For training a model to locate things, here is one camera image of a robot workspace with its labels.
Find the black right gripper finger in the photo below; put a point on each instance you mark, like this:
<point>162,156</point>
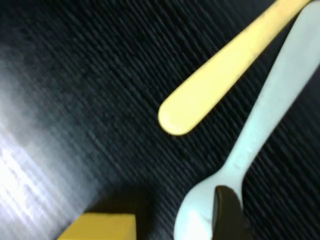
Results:
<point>227,215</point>

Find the pale green plastic spoon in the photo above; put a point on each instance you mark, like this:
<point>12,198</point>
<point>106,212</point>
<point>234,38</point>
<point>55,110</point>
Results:
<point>262,125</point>

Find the pale yellow plastic fork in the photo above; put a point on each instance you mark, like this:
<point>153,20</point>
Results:
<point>200,95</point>

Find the yellow block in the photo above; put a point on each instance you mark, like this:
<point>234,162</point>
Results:
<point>100,227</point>

